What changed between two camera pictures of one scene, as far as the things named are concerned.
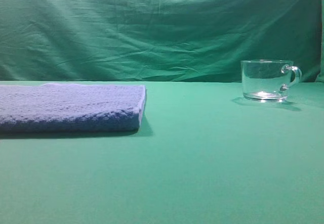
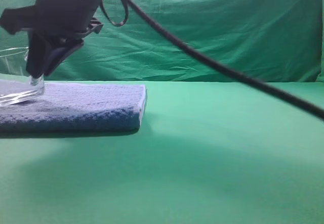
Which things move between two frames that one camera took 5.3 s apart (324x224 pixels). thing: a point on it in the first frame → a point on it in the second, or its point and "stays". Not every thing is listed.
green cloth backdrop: [157, 31] stays
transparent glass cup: [268, 81] → [16, 85]
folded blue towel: [71, 107] stays
